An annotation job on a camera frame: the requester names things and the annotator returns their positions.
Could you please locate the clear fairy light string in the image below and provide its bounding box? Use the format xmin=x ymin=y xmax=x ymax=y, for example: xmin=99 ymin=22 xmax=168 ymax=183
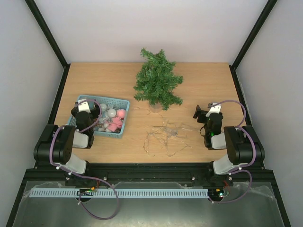
xmin=134 ymin=106 xmax=202 ymax=157

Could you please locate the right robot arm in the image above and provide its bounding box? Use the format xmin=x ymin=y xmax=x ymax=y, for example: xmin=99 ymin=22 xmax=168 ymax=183
xmin=193 ymin=103 xmax=265 ymax=185

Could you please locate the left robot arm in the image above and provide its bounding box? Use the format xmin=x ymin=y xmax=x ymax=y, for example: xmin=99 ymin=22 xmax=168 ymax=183
xmin=33 ymin=107 xmax=102 ymax=175

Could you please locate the wooden tree base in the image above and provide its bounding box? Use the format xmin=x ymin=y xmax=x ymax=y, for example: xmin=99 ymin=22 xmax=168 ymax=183
xmin=150 ymin=103 xmax=162 ymax=113

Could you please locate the small green christmas tree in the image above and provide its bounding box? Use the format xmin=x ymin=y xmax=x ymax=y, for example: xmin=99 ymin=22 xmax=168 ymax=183
xmin=134 ymin=48 xmax=183 ymax=111

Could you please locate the white frosted ball ornament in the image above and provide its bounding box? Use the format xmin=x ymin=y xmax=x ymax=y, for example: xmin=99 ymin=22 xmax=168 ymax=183
xmin=100 ymin=103 xmax=107 ymax=112

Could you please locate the light blue plastic basket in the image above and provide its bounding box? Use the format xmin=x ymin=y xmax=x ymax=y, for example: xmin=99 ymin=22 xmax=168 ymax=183
xmin=76 ymin=95 xmax=130 ymax=139

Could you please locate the pink felt ornament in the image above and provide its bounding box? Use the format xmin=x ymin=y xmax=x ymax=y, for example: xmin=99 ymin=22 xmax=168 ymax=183
xmin=106 ymin=117 xmax=123 ymax=132

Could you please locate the pink pompom ornament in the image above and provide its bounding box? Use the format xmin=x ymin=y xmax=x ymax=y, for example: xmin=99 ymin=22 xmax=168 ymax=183
xmin=116 ymin=109 xmax=126 ymax=119

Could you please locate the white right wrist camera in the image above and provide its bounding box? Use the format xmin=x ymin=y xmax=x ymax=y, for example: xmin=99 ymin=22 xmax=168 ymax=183
xmin=206 ymin=103 xmax=221 ymax=117

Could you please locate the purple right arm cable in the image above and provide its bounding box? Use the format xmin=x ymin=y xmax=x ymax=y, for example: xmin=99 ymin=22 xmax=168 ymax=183
xmin=208 ymin=100 xmax=258 ymax=204

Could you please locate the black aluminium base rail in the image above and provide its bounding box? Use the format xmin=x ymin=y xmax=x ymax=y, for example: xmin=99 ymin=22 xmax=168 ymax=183
xmin=22 ymin=162 xmax=276 ymax=190

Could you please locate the light blue cable duct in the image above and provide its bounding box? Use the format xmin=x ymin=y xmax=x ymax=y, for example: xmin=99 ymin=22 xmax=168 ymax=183
xmin=29 ymin=188 xmax=209 ymax=199

